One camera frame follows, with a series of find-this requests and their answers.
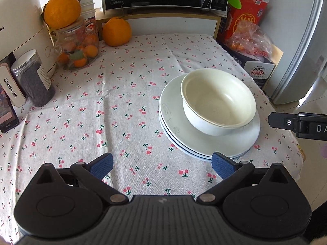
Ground plastic bag of oranges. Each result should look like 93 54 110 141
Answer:
225 22 272 57

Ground white air fryer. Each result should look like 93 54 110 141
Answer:
0 0 58 78

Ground white wooden shelf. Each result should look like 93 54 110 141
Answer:
96 12 222 42

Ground red printed paper cup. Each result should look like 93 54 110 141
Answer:
81 8 99 32

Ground blue and white carton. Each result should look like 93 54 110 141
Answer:
221 43 284 90

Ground large blue patterned plate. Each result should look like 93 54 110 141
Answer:
158 74 260 159

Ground large orange with leaves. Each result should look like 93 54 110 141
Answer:
43 0 84 30

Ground glass jar with wooden lid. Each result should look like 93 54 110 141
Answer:
45 15 100 72

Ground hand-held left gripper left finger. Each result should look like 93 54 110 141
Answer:
33 153 129 206

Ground orange with stem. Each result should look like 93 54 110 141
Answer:
102 15 132 47

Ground black smartphone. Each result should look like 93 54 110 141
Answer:
0 83 20 133

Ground red cardboard box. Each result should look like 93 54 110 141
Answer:
223 0 269 46

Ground cherry print tablecloth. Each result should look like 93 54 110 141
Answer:
0 33 307 245

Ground plastic jar with dark contents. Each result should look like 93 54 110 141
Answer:
10 49 56 108

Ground deep cream bowl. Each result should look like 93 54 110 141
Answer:
181 68 256 129

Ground white oblong device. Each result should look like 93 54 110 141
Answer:
0 62 27 108

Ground grey refrigerator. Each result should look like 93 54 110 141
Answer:
271 0 327 105

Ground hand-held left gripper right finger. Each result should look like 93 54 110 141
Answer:
197 152 292 206

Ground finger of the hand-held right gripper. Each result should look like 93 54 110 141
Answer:
268 112 298 130

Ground pile of small tangerines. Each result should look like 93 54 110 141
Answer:
57 34 100 69

